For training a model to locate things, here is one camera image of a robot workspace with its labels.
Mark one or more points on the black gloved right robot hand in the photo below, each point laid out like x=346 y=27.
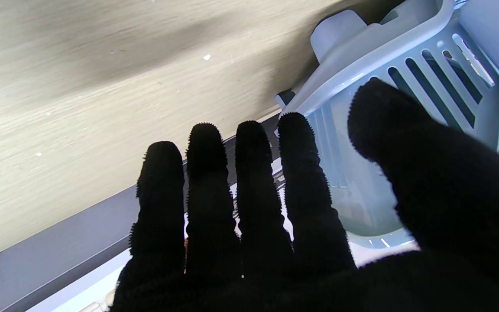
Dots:
x=427 y=242

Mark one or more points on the blue plastic dish rack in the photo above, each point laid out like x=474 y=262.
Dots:
x=457 y=86

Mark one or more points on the blue cutlery holder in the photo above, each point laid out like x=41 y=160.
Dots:
x=496 y=34

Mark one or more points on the printed kitchen backdrop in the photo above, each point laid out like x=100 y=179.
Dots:
x=50 y=268

